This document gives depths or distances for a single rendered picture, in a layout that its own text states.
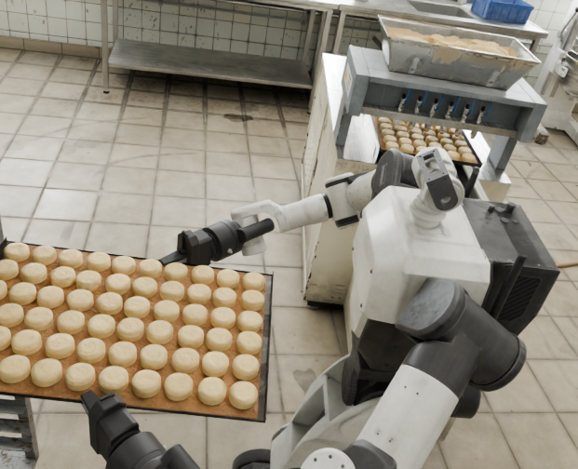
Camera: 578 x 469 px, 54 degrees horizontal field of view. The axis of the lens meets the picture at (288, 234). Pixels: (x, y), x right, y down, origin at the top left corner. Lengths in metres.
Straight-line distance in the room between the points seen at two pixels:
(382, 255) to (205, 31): 4.36
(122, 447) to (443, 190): 0.63
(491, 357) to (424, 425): 0.14
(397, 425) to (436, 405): 0.06
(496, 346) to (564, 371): 2.18
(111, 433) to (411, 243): 0.56
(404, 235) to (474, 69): 1.36
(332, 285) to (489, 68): 1.12
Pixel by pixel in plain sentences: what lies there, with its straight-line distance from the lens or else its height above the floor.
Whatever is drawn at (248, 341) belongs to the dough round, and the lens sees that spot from 1.12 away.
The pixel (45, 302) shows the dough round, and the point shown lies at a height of 1.02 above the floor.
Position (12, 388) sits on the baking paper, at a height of 1.00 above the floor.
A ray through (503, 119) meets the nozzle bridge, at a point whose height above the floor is 1.07.
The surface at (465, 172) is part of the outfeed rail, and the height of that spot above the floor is 0.89.
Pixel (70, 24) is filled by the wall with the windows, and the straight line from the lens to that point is 5.28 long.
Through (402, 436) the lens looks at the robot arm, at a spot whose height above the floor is 1.23.
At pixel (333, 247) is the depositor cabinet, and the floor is 0.41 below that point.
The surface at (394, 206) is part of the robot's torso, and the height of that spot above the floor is 1.33.
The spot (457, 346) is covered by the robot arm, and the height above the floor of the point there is 1.31.
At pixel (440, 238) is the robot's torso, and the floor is 1.33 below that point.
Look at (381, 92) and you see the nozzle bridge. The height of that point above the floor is 1.10.
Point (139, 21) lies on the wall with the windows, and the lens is 5.18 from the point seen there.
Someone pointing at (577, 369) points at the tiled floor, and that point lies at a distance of 3.07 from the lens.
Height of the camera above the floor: 1.84
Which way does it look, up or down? 35 degrees down
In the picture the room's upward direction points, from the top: 11 degrees clockwise
